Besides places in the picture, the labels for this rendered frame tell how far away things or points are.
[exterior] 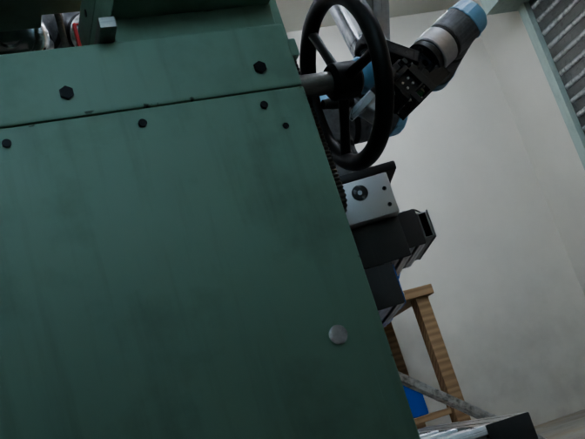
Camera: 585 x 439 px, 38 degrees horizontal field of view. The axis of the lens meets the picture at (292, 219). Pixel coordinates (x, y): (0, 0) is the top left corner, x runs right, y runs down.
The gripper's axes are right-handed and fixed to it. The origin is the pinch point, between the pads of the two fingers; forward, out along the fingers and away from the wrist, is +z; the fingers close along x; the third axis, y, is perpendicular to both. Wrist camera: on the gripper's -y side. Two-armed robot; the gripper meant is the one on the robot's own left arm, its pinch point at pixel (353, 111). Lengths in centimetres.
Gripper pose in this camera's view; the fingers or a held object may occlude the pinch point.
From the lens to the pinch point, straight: 146.7
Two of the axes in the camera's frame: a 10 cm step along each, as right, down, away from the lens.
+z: -6.4, 6.3, -4.4
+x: -2.9, 3.3, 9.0
